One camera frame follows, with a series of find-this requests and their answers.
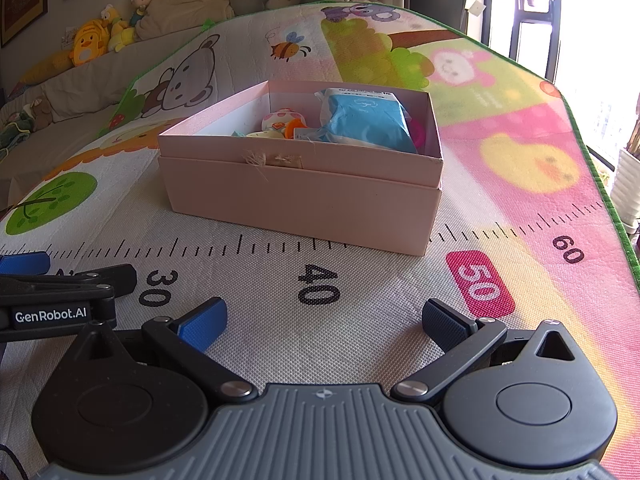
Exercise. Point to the beige pillow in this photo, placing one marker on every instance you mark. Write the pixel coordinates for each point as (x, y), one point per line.
(163, 17)

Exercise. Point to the pink plastic basket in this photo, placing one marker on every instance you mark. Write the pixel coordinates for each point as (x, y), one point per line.
(418, 134)

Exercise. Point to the small doll plush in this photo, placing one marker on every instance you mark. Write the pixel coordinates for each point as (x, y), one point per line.
(140, 7)

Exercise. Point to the beige sofa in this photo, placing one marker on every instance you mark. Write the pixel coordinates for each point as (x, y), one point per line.
(82, 100)

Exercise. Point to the long yellow plush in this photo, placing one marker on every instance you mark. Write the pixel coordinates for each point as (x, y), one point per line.
(55, 64)

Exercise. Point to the green cloth on sofa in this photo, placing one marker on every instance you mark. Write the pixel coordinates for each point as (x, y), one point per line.
(14, 130)

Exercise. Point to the blue tissue pack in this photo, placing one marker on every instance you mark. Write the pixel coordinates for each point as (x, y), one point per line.
(369, 119)

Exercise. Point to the pink mushroom squishy toy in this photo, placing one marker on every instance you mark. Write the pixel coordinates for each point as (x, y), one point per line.
(278, 119)

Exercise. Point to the colourful cartoon play mat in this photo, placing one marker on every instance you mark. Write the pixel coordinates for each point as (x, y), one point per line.
(325, 253)

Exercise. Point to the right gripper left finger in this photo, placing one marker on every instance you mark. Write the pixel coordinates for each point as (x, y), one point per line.
(180, 344)

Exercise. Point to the pink cardboard box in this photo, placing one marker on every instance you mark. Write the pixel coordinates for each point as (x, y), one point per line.
(368, 197)

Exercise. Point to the yellow plastic toy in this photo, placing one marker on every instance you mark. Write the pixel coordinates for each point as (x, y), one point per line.
(266, 134)

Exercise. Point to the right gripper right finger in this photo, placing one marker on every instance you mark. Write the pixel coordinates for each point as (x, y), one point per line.
(466, 344)

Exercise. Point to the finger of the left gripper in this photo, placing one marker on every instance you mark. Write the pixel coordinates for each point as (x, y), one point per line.
(123, 278)
(29, 263)

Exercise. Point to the yellow duck plush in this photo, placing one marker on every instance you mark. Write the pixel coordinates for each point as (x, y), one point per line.
(90, 42)

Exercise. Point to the small yellow plush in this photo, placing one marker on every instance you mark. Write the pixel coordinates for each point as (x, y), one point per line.
(121, 33)

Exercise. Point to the orange plastic cup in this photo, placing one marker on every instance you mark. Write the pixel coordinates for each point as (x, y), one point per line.
(291, 126)

